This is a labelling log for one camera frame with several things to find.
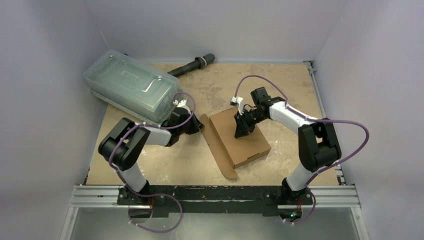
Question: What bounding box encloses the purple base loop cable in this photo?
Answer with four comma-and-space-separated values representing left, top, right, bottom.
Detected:
127, 194, 185, 234

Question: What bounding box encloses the aluminium frame rail right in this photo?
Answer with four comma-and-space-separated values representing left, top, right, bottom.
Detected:
303, 60, 370, 240

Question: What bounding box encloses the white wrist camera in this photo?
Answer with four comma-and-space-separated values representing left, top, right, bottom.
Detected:
230, 96, 245, 116
173, 99, 191, 113

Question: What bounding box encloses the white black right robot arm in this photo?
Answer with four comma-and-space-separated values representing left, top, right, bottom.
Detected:
230, 87, 342, 204

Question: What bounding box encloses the brown cardboard box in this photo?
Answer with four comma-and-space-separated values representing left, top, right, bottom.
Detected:
200, 107, 271, 180

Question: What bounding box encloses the dark grey corrugated pipe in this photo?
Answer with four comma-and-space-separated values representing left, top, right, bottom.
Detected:
167, 53, 216, 78

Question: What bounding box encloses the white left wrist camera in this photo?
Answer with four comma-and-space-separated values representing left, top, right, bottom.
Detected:
173, 99, 191, 113

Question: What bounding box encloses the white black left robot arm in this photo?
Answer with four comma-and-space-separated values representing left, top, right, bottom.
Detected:
97, 107, 204, 205

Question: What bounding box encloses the clear plastic storage box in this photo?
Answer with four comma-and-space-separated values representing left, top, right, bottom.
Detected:
83, 50, 185, 124

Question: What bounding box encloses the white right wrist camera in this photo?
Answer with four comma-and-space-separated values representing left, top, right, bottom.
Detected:
230, 96, 245, 116

